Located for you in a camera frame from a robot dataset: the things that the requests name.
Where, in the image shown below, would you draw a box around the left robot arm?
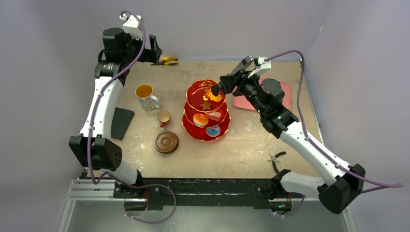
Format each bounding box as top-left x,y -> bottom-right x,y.
69,28 -> 162,198

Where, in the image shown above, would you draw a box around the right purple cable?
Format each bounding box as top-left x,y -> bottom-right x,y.
265,49 -> 404,219

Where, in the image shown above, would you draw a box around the blue frosted donut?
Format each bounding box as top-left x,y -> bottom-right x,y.
205,125 -> 221,137

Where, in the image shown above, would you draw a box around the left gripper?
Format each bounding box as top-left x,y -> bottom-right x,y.
121,30 -> 161,64

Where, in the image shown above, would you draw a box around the orange duck pastry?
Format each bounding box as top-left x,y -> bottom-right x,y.
208,93 -> 223,102

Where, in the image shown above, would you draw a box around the yellow frosted donut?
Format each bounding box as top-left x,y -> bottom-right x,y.
192,113 -> 209,127

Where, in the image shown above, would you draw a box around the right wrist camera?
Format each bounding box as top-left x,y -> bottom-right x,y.
248,57 -> 272,79

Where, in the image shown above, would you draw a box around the yellow-handled pliers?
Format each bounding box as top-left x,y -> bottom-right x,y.
151,57 -> 179,66

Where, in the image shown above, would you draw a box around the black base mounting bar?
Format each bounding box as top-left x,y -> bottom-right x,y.
114,177 -> 302,210

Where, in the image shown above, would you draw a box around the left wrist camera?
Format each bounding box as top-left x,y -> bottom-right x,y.
119,15 -> 143,41

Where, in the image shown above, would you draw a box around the red three-tier cake stand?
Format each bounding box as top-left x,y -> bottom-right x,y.
182,79 -> 231,142

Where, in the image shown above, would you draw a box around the black serving tongs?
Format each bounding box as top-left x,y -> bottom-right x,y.
211,54 -> 254,96

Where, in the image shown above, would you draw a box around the small copper cup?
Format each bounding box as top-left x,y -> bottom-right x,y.
157,111 -> 172,128

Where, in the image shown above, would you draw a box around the pink layered cake slice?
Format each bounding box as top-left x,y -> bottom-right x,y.
205,111 -> 222,121

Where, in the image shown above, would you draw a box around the pink serving tray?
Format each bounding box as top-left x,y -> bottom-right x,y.
232,82 -> 292,111

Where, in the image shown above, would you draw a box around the round brown wooden lid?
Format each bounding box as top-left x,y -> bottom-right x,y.
154,130 -> 179,154

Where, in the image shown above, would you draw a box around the black-handled pliers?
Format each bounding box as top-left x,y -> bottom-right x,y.
268,151 -> 286,174

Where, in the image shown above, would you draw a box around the brown star cookie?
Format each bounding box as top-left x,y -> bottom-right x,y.
200,101 -> 212,111

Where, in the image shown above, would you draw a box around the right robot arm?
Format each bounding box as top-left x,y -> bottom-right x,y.
211,70 -> 366,214

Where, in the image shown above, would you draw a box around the white mug with tea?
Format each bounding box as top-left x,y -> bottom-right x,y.
135,84 -> 160,111

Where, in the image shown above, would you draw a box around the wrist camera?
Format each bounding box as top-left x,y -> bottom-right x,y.
248,57 -> 272,79
119,15 -> 143,41

